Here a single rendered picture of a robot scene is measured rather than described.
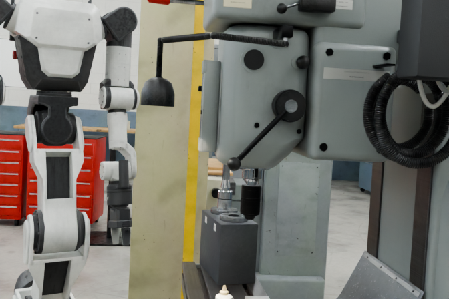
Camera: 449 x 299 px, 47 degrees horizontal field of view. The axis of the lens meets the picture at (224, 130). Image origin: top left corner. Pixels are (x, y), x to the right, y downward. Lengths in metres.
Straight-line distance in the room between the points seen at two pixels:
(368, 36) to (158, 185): 1.98
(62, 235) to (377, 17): 1.15
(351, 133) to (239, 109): 0.25
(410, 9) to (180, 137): 2.11
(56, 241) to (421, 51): 1.25
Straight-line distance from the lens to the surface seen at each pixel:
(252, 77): 1.12
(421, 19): 0.96
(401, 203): 1.34
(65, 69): 1.78
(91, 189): 5.77
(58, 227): 1.74
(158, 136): 2.93
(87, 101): 10.27
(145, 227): 3.01
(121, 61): 1.89
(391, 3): 1.23
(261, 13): 1.12
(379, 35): 1.20
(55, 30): 1.78
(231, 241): 1.60
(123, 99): 1.86
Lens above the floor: 1.45
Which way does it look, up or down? 3 degrees down
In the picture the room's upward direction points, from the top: 3 degrees clockwise
